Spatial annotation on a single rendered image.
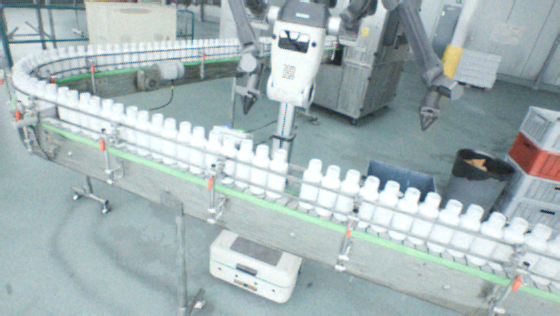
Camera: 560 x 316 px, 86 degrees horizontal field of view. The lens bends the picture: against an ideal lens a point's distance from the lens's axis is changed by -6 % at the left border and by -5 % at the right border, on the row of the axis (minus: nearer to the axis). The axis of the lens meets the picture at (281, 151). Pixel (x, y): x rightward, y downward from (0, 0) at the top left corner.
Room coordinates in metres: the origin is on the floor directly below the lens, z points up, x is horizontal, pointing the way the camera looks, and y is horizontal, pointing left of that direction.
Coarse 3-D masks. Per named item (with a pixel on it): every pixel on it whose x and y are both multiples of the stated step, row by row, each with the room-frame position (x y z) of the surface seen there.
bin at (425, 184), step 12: (372, 168) 1.39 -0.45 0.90; (384, 168) 1.37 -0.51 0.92; (396, 168) 1.36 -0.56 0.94; (384, 180) 1.37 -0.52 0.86; (396, 180) 1.35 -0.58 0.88; (408, 180) 1.34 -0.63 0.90; (420, 180) 1.32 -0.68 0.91; (432, 180) 1.29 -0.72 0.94; (420, 192) 1.32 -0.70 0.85; (432, 192) 1.21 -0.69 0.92
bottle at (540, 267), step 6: (558, 234) 0.69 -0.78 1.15; (552, 240) 0.69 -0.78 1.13; (558, 240) 0.67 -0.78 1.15; (552, 246) 0.67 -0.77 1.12; (558, 246) 0.66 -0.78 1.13; (546, 252) 0.67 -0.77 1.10; (552, 252) 0.66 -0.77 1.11; (558, 252) 0.65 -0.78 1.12; (540, 258) 0.67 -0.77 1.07; (546, 258) 0.66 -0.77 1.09; (540, 264) 0.67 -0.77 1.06; (546, 264) 0.66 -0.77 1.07; (552, 264) 0.65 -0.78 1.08; (558, 264) 0.65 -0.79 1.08; (534, 270) 0.67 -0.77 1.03; (540, 270) 0.66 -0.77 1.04; (546, 270) 0.65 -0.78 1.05; (552, 270) 0.65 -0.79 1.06; (558, 270) 0.65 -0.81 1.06; (534, 276) 0.66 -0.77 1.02; (552, 276) 0.64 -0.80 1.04; (540, 282) 0.65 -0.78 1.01; (546, 282) 0.64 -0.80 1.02
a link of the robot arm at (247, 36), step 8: (232, 0) 1.18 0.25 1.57; (240, 0) 1.18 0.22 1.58; (232, 8) 1.18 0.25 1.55; (240, 8) 1.18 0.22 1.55; (232, 16) 1.19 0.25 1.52; (240, 16) 1.18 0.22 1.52; (248, 16) 1.22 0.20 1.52; (240, 24) 1.19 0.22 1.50; (248, 24) 1.20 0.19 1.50; (240, 32) 1.19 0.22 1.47; (248, 32) 1.19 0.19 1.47; (256, 32) 1.24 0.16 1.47; (240, 40) 1.20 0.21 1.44; (248, 40) 1.20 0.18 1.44; (256, 40) 1.20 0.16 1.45; (248, 48) 1.20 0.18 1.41; (256, 48) 1.20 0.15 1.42
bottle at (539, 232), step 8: (536, 224) 0.70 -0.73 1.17; (536, 232) 0.69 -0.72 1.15; (544, 232) 0.68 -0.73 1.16; (528, 240) 0.69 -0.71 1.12; (536, 240) 0.68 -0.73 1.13; (544, 240) 0.67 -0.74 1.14; (536, 248) 0.66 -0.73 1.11; (544, 248) 0.66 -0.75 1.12; (520, 256) 0.68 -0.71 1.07; (528, 256) 0.67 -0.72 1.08; (536, 256) 0.66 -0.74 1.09; (520, 264) 0.67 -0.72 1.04
